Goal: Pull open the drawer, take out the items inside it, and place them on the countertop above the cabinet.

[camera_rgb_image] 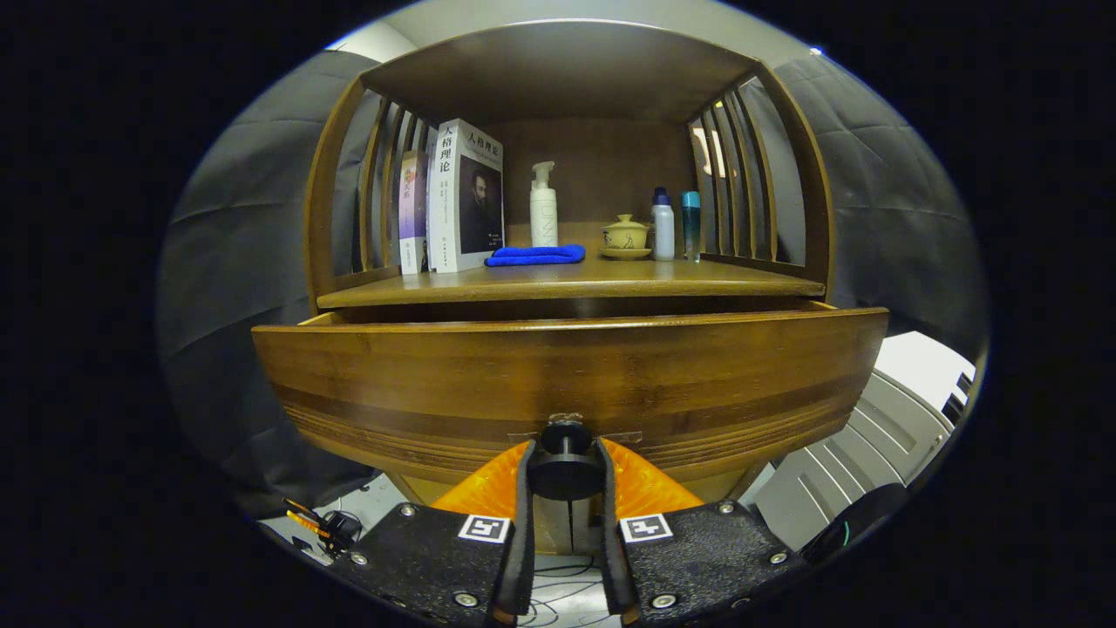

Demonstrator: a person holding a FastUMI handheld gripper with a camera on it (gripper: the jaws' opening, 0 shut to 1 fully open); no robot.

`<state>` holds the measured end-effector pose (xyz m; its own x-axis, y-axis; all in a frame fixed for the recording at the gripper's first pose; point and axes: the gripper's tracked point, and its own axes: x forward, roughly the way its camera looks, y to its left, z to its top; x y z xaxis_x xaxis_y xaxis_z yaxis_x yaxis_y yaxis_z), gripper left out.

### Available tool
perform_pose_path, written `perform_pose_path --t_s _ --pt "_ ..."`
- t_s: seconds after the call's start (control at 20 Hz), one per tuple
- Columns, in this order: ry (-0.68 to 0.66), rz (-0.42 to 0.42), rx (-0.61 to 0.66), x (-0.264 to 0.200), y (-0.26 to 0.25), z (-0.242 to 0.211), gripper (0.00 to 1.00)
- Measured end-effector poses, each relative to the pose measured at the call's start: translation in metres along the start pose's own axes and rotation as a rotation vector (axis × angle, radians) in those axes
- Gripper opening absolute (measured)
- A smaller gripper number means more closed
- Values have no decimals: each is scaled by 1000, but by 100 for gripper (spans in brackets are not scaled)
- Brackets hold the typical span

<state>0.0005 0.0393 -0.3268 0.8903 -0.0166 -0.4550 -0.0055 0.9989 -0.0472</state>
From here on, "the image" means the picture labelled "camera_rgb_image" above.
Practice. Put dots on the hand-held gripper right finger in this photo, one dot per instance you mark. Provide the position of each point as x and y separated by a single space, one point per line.
610 549

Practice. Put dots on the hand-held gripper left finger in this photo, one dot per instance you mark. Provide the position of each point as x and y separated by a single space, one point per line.
523 541

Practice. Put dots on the wooden drawer with black knob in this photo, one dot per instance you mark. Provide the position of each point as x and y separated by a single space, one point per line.
567 366

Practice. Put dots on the wooden countertop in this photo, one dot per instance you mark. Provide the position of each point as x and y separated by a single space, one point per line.
593 279

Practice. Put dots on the brown wooden cabinet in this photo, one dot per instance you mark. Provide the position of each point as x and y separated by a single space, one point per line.
602 166

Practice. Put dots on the black and orange tool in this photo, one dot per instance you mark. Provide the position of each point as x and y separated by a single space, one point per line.
336 528

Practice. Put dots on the folded blue cloth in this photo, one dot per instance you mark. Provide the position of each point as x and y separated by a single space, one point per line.
532 255

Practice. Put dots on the yellow lidded tea cup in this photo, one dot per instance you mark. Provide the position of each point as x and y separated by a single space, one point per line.
624 235

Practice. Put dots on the white bottle with blue cap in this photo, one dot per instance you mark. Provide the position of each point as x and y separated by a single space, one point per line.
663 231

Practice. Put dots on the white pump bottle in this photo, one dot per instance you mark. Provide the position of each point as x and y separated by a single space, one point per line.
543 218

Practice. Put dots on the slim blue bottle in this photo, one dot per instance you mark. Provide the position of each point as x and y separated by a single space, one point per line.
690 227

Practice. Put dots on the large white book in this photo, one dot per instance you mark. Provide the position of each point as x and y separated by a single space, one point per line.
449 209

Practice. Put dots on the purple book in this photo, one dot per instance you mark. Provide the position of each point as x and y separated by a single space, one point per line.
412 209

